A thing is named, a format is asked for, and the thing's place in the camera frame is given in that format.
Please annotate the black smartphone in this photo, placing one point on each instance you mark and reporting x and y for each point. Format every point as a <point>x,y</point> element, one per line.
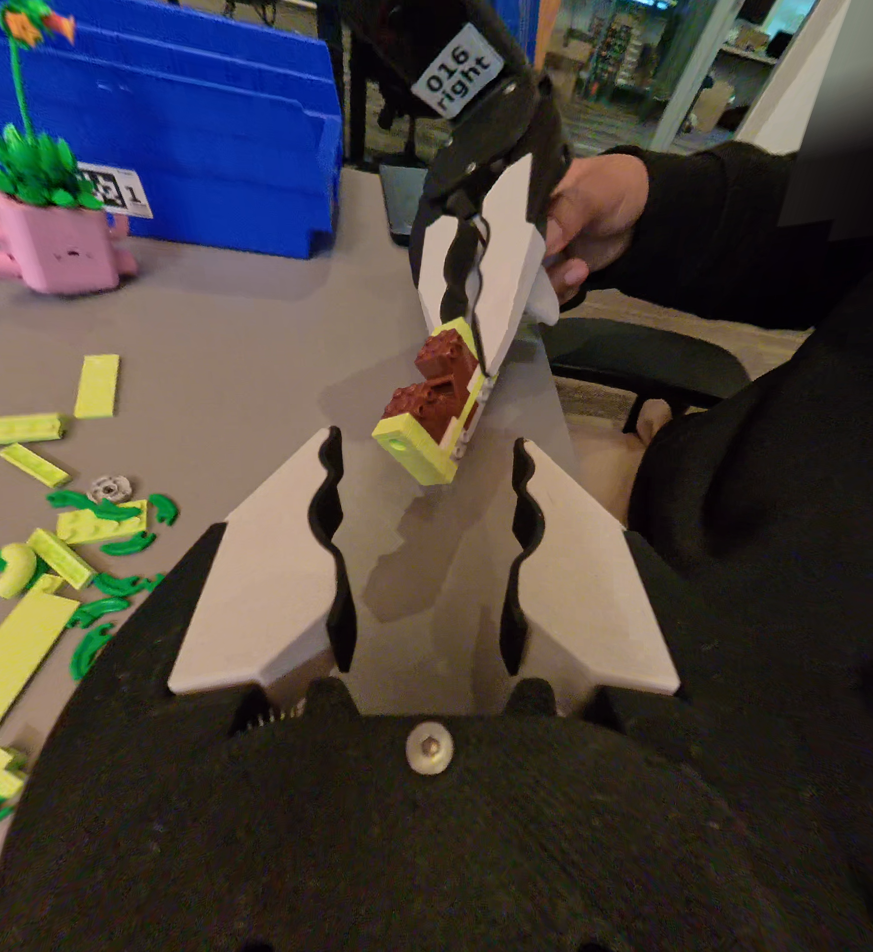
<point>403,201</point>

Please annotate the person's right hand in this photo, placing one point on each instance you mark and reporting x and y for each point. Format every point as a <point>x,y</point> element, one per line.
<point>600,208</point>

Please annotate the brown brick assembly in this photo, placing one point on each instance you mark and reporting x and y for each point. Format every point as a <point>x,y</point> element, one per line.
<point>436,401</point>

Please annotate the small lime green brick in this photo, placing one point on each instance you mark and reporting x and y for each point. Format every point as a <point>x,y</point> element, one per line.
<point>407,446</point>
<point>455,331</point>

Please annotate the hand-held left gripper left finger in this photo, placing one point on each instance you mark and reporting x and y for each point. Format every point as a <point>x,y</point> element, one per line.
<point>265,595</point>

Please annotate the wooden post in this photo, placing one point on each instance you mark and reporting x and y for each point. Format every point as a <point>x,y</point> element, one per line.
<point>548,30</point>

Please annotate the blue plastic bin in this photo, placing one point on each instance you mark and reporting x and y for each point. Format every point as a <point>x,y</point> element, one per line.
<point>206,134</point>

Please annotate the scattered green leaf pieces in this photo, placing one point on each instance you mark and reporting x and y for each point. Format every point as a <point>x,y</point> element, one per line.
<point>94,612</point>

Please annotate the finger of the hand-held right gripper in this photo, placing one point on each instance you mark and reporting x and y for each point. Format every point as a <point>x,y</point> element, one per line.
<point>429,268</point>
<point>515,260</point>

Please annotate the grey round plate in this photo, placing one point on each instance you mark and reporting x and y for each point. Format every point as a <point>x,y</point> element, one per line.
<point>109,489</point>

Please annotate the person's leg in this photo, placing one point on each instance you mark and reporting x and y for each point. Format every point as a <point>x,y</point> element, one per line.
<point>615,468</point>

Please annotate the blue cloth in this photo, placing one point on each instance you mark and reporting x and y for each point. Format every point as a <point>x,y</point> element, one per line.
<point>518,22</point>

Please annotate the pink brick flower pot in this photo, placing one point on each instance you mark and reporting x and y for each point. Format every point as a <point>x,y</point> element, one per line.
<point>57,253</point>

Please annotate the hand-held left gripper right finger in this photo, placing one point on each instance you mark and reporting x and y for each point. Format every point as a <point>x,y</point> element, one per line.
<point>593,602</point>

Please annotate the black mesh office chair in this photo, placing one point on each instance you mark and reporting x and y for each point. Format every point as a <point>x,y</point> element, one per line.
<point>645,357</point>

